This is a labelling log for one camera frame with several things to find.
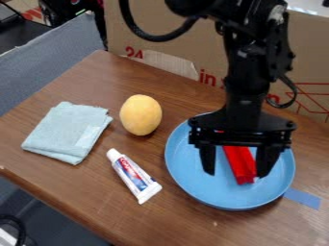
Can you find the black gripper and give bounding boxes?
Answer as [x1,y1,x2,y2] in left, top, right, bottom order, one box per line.
[187,95,296,178]

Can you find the red star-shaped bar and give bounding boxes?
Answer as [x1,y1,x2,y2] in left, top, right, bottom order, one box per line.
[223,146,256,185]

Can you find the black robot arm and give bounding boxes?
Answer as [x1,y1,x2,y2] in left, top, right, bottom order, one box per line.
[164,0,296,178]

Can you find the blue plate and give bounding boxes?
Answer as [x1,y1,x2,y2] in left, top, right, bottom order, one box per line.
[164,121,295,210]

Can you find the blue tape strip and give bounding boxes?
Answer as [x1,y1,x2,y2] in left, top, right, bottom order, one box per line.
[283,188,320,209]

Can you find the white toothpaste tube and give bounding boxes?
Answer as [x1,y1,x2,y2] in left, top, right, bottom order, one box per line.
[106,148,161,205]

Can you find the yellow round fruit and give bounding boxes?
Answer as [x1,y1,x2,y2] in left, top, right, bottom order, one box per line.
[119,94,161,135]

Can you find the brown cardboard box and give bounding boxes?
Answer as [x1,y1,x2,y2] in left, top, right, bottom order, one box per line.
[104,0,329,123]

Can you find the light blue folded cloth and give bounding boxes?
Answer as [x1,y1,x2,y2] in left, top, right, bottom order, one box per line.
[20,102,113,165]

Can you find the grey fabric partition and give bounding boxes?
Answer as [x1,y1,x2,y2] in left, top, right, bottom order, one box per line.
[0,14,104,116]

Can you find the black device in background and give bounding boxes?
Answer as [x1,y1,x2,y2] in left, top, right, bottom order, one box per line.
[37,0,108,48]

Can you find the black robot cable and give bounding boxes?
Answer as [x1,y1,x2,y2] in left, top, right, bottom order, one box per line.
[116,0,200,42]

